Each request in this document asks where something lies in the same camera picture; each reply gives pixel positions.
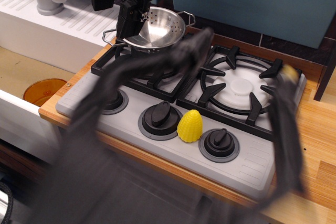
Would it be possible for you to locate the yellow toy corn cob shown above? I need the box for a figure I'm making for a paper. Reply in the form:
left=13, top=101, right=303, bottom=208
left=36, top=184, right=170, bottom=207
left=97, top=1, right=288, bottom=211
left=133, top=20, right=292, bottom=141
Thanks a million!
left=177, top=110, right=203, bottom=143

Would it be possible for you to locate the dark wooden post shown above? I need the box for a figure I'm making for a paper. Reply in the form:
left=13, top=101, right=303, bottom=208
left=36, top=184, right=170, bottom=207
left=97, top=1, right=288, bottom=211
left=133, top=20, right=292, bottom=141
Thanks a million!
left=313, top=22, right=336, bottom=102

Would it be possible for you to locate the white toy sink unit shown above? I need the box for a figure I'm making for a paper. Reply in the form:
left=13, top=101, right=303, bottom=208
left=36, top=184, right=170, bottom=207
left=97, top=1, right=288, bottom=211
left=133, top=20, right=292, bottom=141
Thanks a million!
left=1, top=0, right=119, bottom=163

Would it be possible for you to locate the black right stove knob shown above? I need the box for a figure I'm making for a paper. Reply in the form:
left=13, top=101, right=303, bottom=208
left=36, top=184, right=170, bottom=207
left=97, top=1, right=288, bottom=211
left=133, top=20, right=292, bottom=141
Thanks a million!
left=198, top=128, right=240, bottom=163

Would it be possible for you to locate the black left stove knob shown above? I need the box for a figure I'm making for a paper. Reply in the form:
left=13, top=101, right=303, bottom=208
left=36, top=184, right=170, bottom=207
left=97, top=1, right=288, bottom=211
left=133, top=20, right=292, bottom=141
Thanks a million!
left=102, top=90, right=129, bottom=115

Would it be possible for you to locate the black stove knob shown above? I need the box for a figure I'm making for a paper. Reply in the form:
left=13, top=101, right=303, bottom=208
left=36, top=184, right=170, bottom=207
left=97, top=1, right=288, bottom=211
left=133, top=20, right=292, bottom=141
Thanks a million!
left=138, top=101, right=182, bottom=141
left=198, top=128, right=240, bottom=163
left=102, top=90, right=129, bottom=115

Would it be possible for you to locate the blurred dark grey cloth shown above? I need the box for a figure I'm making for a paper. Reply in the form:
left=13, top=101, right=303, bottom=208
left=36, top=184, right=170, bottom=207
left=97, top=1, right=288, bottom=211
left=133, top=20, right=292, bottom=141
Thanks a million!
left=26, top=26, right=305, bottom=224

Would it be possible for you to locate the orange plastic bowl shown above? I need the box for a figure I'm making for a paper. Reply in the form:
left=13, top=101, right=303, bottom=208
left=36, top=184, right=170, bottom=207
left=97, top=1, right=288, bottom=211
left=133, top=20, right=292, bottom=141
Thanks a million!
left=23, top=78, right=67, bottom=107

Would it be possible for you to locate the black braided cable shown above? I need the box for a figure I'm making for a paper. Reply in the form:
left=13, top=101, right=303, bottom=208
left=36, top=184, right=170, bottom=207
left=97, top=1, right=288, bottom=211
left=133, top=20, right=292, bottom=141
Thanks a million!
left=0, top=181, right=14, bottom=224

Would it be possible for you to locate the black middle stove knob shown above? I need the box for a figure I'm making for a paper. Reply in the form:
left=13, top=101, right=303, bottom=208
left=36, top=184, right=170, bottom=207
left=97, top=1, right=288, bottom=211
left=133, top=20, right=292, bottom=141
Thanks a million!
left=138, top=101, right=182, bottom=141

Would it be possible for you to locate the grey toy stove top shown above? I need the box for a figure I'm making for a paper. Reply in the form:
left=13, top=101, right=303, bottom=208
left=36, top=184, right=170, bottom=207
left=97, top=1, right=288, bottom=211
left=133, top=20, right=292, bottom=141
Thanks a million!
left=55, top=37, right=307, bottom=200

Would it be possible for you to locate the black right burner grate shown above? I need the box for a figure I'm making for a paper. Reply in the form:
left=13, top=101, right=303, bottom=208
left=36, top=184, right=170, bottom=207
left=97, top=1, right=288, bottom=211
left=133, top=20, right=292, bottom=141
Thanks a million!
left=176, top=45, right=284, bottom=140

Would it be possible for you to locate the black burner grate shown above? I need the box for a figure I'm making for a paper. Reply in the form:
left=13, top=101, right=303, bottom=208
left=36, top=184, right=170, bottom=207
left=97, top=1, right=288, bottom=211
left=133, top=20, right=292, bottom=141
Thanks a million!
left=90, top=33, right=212, bottom=103
left=176, top=45, right=284, bottom=140

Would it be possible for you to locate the black left burner grate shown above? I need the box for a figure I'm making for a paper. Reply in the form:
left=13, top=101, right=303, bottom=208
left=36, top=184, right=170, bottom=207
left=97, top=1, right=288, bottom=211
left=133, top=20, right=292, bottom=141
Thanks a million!
left=90, top=33, right=212, bottom=103

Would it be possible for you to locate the steel colander with handles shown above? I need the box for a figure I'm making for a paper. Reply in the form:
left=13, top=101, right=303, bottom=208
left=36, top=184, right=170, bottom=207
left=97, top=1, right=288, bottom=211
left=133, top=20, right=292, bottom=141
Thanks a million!
left=102, top=7, right=196, bottom=54

